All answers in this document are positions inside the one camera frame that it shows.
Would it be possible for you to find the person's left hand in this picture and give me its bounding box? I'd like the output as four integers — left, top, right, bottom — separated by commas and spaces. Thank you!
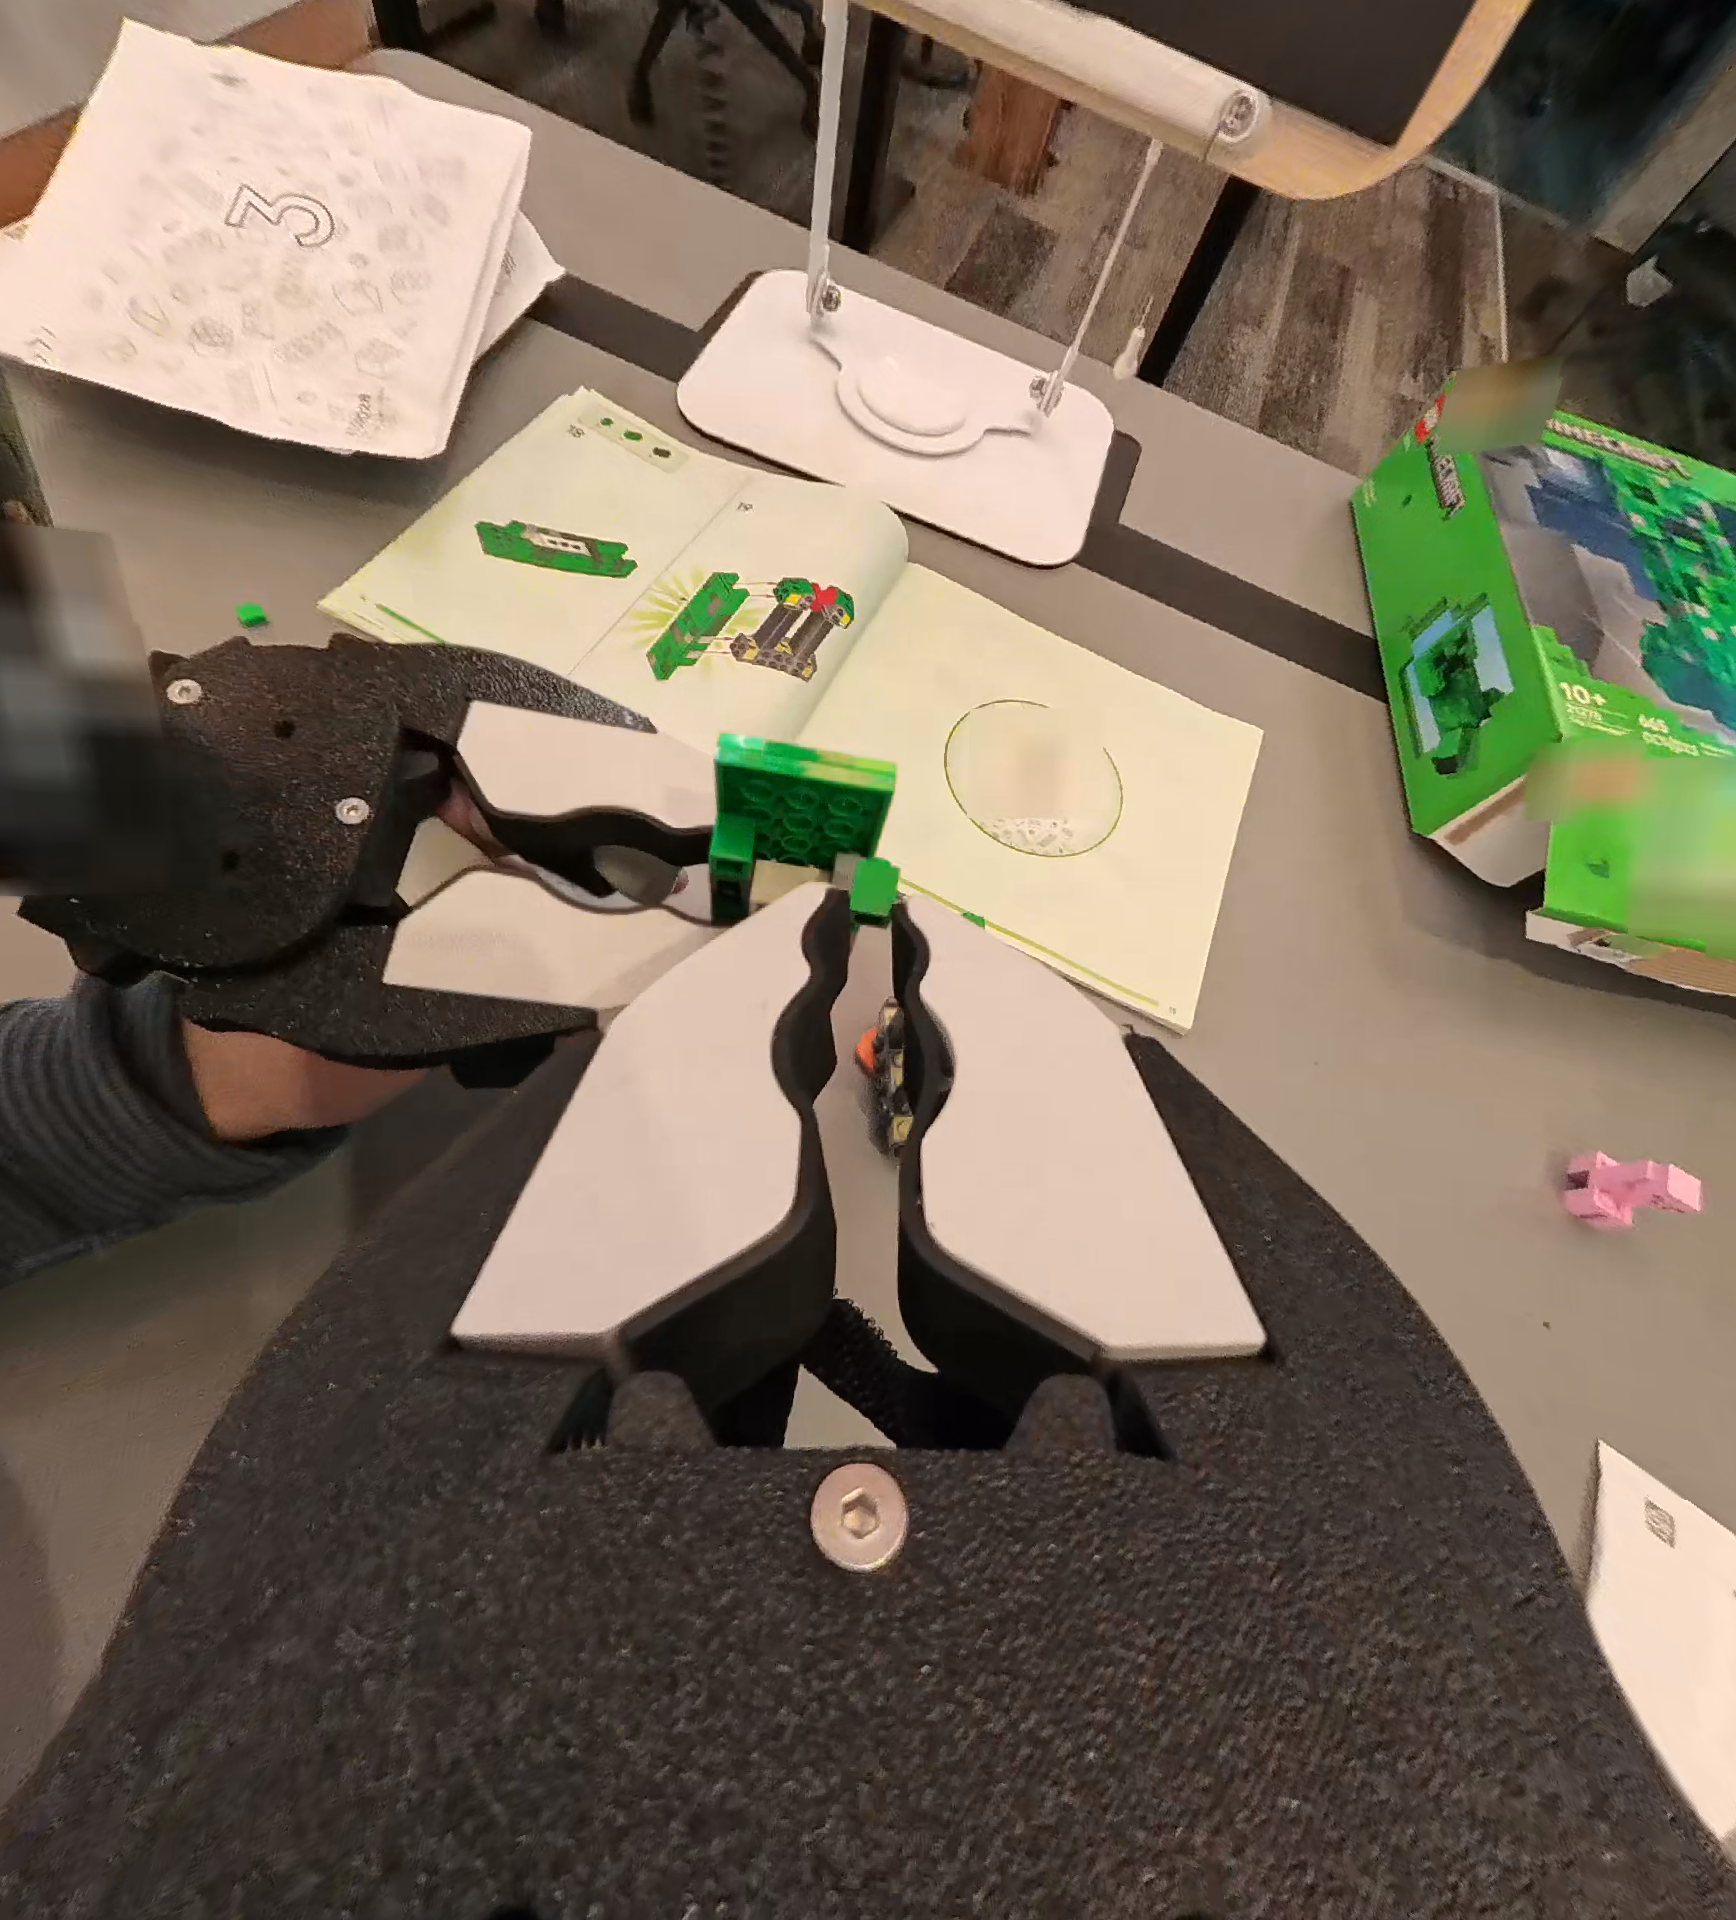
184, 1026, 394, 1152

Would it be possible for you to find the pink brick pig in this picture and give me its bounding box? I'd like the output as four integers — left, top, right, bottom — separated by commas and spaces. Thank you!
1564, 1148, 1708, 1235

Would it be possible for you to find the black desk divider strip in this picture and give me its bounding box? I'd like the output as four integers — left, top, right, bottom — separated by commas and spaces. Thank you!
525, 275, 1390, 702

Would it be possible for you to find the grey desk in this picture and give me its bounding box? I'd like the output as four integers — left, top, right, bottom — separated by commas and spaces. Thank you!
0, 45, 1736, 1920

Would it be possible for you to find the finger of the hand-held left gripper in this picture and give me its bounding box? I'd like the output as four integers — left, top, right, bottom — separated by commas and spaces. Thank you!
383, 866, 723, 1026
439, 700, 728, 912

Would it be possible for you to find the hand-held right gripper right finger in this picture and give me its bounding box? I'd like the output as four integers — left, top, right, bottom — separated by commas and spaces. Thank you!
889, 895, 1267, 1446

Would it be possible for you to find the green toy brick box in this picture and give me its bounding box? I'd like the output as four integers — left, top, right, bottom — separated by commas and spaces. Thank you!
1347, 402, 1736, 1019

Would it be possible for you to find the open building instruction booklet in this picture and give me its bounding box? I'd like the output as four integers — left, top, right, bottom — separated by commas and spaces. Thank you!
315, 385, 1266, 1037

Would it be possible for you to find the small green red brick assembly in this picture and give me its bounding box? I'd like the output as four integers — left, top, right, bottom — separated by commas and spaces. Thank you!
833, 854, 947, 1158

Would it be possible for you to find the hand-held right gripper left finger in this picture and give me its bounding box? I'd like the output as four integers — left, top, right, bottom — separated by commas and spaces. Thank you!
449, 883, 848, 1451

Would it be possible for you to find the person's left forearm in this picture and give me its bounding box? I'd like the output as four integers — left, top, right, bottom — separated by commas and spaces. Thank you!
0, 974, 347, 1332

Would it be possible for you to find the white paper sheet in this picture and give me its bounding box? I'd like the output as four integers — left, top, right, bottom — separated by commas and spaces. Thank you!
1581, 1440, 1736, 1881

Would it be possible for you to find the green brick plate assembly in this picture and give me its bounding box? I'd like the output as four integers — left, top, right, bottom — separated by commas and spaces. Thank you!
706, 733, 902, 926

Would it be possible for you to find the white numbered paper bag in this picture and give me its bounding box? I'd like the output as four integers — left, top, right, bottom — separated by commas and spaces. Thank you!
0, 19, 567, 462

